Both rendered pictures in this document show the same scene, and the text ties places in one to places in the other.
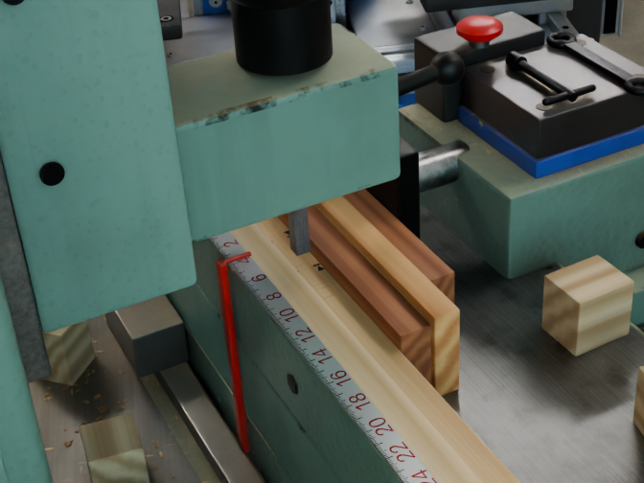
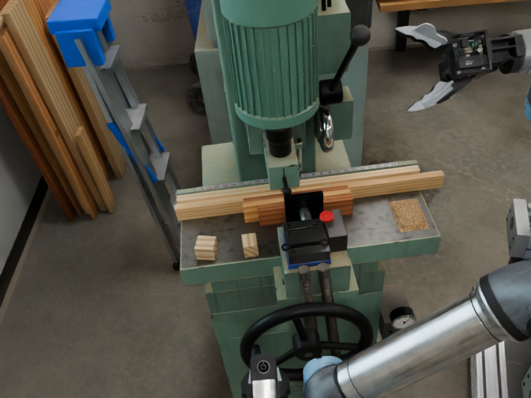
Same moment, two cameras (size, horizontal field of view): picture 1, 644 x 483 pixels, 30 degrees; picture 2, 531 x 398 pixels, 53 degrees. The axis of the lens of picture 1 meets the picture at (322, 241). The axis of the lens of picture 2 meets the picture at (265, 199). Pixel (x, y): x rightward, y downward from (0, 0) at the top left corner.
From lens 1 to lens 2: 1.35 m
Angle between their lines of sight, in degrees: 81
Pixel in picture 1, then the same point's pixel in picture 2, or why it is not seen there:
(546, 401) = (232, 235)
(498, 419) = (232, 226)
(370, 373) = (235, 191)
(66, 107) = not seen: hidden behind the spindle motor
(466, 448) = (211, 202)
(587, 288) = (245, 238)
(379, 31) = not seen: outside the picture
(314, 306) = (261, 188)
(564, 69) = (307, 238)
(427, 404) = (225, 200)
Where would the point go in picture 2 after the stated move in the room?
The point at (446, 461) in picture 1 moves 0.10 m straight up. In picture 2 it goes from (205, 195) to (198, 163)
